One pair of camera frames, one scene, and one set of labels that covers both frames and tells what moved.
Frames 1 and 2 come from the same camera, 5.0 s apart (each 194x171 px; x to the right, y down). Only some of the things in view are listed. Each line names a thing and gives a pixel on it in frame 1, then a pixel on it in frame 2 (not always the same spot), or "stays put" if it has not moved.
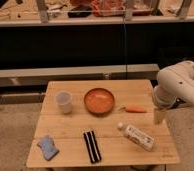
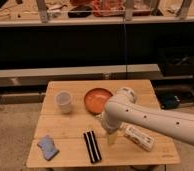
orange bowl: [99, 101] stays put
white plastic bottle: [138, 136] stays put
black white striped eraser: [92, 146] stays put
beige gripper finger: [159, 115] to [111, 139]
